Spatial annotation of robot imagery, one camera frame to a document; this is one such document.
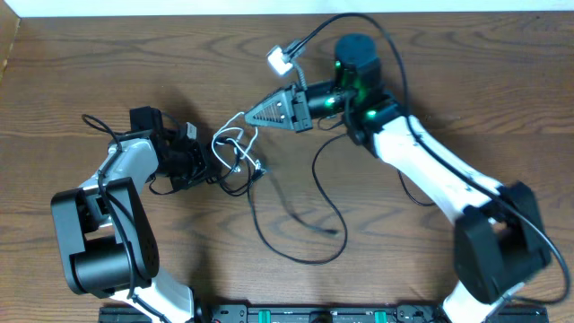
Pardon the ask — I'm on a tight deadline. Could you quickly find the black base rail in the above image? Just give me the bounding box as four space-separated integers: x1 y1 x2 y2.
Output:
97 304 550 323

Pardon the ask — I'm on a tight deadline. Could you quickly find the left camera cable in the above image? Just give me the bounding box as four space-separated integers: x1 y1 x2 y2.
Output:
81 113 174 323

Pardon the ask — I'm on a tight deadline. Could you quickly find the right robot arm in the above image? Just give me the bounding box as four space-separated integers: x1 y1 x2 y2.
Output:
245 33 551 322

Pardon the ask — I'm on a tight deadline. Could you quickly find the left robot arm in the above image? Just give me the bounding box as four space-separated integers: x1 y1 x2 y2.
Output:
50 107 213 322

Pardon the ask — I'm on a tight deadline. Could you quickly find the right camera cable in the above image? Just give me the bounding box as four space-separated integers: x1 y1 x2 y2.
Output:
286 12 573 306

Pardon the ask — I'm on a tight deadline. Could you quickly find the camera cable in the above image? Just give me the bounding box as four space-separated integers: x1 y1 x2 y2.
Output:
81 113 174 323
286 12 573 306

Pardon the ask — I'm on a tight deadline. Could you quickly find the black cable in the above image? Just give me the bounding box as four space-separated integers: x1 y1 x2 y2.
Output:
205 133 436 266

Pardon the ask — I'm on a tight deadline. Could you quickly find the white cable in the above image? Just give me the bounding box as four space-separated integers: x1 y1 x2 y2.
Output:
210 111 264 174

